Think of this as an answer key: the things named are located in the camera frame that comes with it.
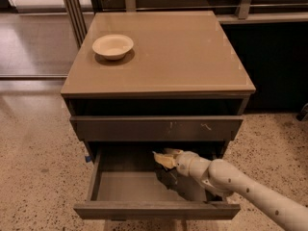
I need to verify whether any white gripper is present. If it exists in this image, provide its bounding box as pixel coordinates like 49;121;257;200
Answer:
154;148;211;179

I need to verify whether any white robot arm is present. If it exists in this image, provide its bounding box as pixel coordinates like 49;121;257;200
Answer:
154;148;308;231

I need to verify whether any open middle drawer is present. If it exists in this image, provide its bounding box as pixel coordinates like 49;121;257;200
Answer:
74;146;240;220

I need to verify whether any grey drawer cabinet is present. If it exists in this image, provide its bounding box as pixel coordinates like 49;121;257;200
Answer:
61;12;255;158

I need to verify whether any closed top drawer front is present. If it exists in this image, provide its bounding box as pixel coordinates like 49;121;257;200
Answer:
70;115;243;142

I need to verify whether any blue tape piece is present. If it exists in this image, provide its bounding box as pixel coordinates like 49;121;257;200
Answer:
85;156;91;163

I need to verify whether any white paper bowl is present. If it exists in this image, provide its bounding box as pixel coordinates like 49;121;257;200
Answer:
92;35;134;61

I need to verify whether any metal railing frame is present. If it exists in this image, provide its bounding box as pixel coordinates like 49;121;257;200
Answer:
64;0;308;44

